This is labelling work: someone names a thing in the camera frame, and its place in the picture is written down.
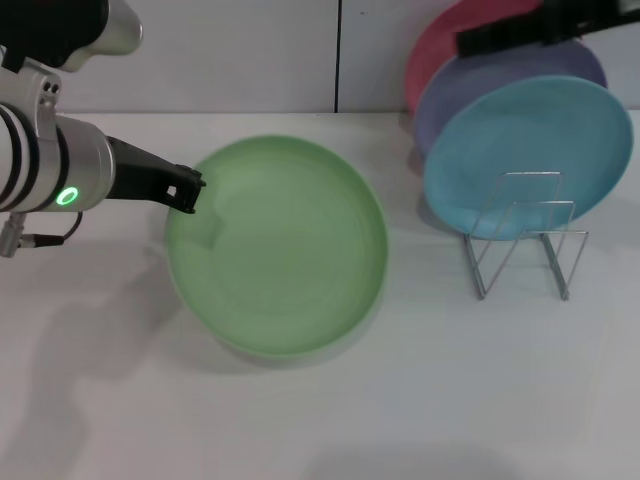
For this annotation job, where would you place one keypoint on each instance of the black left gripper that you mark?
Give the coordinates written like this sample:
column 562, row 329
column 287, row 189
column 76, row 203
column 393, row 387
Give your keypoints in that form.
column 140, row 175

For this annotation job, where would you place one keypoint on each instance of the green plate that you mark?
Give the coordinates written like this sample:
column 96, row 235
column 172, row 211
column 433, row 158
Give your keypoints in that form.
column 280, row 250

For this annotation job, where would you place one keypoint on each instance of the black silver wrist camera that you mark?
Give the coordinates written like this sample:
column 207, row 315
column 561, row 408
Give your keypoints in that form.
column 60, row 30

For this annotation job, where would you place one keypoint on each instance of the silver camera mount bracket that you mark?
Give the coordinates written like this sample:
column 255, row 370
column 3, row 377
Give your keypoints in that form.
column 42, row 85

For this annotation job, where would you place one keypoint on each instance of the red plate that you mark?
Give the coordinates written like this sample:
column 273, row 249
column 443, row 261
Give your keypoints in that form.
column 430, row 55

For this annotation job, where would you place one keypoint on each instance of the blue plate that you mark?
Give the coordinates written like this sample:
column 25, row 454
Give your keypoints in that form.
column 500, row 150

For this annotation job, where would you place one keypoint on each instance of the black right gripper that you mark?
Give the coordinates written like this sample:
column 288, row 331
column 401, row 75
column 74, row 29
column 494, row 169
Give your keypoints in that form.
column 590, row 17

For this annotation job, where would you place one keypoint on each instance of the purple plate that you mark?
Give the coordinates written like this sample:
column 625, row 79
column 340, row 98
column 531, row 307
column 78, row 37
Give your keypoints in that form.
column 475, row 85

